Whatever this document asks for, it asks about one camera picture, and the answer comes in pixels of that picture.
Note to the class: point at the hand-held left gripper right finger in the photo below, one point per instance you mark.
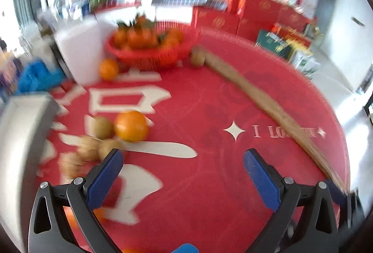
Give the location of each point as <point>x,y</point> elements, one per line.
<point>260,180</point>

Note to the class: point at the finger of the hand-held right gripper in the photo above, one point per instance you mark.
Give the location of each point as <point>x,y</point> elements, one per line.
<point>338,193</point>

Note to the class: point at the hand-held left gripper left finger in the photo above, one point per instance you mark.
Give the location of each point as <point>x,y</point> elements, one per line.
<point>107,180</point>

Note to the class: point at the tan wrinkled fruit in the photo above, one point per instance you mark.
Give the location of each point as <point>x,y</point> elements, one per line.
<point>88,148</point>
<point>108,148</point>
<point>102,127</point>
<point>70,165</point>
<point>198,57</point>

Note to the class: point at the small orange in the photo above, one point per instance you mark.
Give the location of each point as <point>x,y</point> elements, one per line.
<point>109,69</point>
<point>130,251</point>
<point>99,214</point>

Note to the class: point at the large orange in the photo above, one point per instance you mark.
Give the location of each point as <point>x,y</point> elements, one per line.
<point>131,126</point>

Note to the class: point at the white rectangular tray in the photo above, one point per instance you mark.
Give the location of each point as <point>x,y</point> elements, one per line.
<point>23,148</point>

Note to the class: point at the long wooden strip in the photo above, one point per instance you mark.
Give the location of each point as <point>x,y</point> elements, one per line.
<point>262,98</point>

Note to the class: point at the round red printed mat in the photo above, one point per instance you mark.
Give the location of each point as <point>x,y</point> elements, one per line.
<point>189,113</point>

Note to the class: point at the white and green box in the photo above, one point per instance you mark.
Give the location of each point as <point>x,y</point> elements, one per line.
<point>304,63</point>

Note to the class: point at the blue cloth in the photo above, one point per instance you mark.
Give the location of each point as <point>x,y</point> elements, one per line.
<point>38,76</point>

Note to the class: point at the red plastic basket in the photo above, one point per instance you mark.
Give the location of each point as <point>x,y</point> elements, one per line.
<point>151,59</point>

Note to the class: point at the white paper towel roll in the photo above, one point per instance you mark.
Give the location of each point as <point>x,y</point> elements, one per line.
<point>81,49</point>

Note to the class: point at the green gift box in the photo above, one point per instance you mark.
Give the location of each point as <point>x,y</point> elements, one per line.
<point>274,44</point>

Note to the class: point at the pile of oranges with leaves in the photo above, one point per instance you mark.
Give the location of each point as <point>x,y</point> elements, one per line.
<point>140,36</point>

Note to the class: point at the red gift box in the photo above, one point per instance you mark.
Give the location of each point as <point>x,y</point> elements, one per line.
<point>293,18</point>
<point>253,30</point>
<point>262,8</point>
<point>234,1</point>
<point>215,21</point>

